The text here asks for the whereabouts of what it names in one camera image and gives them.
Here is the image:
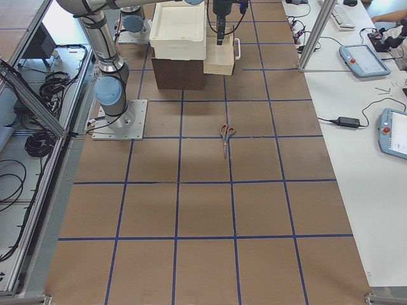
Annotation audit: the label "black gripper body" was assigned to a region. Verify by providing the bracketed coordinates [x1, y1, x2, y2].
[212, 0, 233, 16]

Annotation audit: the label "light wooden drawer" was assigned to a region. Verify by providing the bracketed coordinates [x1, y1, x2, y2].
[203, 26, 235, 76]

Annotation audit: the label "orange grey scissors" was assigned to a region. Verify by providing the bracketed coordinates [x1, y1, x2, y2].
[219, 123, 235, 159]

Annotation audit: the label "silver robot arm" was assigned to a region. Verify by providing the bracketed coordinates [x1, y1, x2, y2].
[58, 1, 157, 140]
[118, 1, 206, 44]

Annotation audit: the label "person forearm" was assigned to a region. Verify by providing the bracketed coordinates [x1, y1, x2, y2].
[371, 9, 407, 24]

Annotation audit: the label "white plastic tray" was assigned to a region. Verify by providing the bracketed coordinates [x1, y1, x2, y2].
[149, 1, 206, 60]

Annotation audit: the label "dark brown cabinet box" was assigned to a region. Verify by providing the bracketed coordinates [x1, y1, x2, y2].
[151, 58, 205, 90]

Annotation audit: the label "white keyboard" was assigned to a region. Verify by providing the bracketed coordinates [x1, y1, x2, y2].
[330, 4, 355, 31]

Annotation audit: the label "black computer mouse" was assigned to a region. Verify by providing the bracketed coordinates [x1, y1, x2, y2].
[343, 0, 358, 7]

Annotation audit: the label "upper teach pendant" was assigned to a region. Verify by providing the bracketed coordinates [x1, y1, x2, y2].
[338, 44, 391, 78]

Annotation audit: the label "teach pendant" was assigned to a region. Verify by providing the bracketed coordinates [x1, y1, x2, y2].
[378, 108, 407, 159]
[338, 44, 391, 78]

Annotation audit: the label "black power adapter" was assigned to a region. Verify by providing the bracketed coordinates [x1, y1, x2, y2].
[329, 116, 361, 128]

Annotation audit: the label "black monitor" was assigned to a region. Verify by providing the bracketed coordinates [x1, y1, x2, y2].
[22, 23, 57, 68]

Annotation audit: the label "lower teach pendant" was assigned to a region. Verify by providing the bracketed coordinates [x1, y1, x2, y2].
[378, 108, 407, 159]

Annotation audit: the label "white drawer handle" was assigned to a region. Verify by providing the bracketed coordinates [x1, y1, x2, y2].
[234, 37, 241, 60]

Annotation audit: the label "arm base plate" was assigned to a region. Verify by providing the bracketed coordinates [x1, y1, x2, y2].
[118, 20, 152, 44]
[92, 100, 148, 140]

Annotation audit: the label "aluminium frame post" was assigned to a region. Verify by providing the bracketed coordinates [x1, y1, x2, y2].
[298, 0, 336, 72]

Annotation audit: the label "coiled black cable upper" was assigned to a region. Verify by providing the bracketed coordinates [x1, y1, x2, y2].
[38, 71, 79, 107]

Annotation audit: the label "coiled black cable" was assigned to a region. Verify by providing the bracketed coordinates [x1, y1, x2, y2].
[38, 71, 79, 107]
[24, 130, 55, 159]

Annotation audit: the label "coiled black cable lower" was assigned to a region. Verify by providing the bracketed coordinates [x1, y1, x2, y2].
[24, 130, 55, 159]

